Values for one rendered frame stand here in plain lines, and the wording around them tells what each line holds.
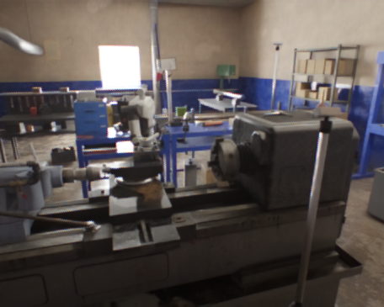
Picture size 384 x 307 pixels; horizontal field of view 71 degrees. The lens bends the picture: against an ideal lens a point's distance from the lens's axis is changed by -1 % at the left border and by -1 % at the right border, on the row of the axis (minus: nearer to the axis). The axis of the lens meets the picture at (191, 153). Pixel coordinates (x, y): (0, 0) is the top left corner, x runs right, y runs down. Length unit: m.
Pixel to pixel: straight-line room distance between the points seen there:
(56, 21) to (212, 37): 4.37
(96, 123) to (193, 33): 6.03
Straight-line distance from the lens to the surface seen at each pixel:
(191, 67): 8.86
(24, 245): 1.56
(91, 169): 1.52
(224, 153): 1.55
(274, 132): 1.50
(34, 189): 1.47
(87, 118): 3.43
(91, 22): 8.59
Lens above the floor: 1.63
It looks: 18 degrees down
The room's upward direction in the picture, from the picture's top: straight up
